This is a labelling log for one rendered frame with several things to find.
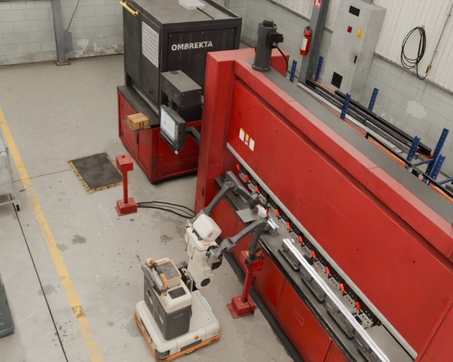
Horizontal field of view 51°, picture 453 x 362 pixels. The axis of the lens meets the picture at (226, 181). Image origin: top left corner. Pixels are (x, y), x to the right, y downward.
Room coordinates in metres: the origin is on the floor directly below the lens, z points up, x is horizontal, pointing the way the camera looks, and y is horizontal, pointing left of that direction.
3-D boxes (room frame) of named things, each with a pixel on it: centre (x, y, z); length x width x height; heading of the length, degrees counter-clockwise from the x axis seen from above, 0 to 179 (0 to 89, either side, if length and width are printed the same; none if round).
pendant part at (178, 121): (4.58, 0.66, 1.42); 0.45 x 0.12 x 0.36; 36
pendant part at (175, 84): (4.67, 0.62, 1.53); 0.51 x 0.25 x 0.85; 36
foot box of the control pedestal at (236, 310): (3.36, -0.32, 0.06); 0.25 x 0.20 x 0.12; 116
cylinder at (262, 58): (4.35, -0.26, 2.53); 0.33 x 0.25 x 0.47; 31
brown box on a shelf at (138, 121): (5.30, 1.23, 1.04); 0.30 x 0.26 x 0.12; 34
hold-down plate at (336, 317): (2.60, -1.09, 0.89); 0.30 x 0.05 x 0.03; 31
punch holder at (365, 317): (2.48, -1.23, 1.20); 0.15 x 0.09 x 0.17; 31
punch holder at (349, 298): (2.65, -1.12, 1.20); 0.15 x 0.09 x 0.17; 31
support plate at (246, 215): (3.76, -0.29, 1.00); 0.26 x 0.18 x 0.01; 121
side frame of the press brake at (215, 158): (4.76, -0.07, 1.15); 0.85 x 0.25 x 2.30; 121
